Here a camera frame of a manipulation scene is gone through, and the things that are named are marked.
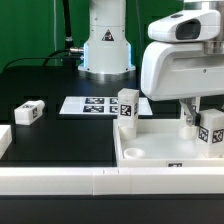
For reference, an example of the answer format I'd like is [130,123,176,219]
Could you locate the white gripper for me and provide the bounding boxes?
[141,42,224,126]

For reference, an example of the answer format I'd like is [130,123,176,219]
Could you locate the black hose with metal fitting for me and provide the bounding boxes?
[62,0,85,56]

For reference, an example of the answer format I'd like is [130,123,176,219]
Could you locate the white square tabletop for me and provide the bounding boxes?
[113,119,224,168]

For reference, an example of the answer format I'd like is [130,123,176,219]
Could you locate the white marker base plate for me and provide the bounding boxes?
[60,96,152,115]

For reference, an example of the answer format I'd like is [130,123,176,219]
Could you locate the black cable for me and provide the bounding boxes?
[2,49,84,73]

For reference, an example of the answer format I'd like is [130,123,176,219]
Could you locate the white U-shaped obstacle fence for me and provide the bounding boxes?
[0,124,224,196]

